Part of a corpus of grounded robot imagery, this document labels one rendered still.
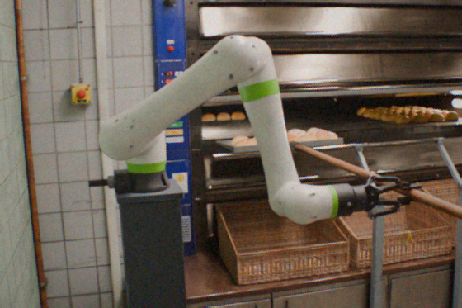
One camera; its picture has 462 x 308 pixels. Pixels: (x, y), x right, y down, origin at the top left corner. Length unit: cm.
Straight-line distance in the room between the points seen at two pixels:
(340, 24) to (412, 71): 53
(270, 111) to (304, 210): 30
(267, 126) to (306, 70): 142
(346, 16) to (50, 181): 180
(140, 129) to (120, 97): 126
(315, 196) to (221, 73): 41
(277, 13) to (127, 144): 160
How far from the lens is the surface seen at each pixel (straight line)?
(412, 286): 285
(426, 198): 159
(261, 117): 155
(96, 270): 293
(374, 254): 261
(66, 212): 284
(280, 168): 157
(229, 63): 138
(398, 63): 321
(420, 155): 333
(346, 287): 266
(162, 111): 146
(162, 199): 166
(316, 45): 297
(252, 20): 286
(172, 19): 274
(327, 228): 286
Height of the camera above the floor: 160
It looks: 8 degrees down
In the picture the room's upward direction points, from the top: 2 degrees counter-clockwise
